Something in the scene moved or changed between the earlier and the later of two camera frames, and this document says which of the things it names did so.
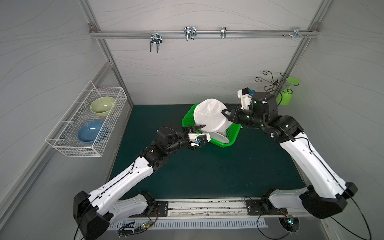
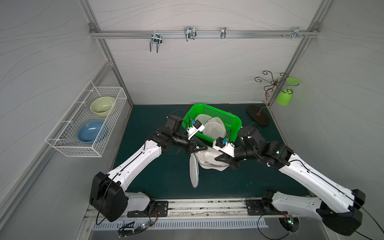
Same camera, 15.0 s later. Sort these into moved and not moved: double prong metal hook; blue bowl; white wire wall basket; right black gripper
Moved: right black gripper
Not moved: blue bowl; white wire wall basket; double prong metal hook
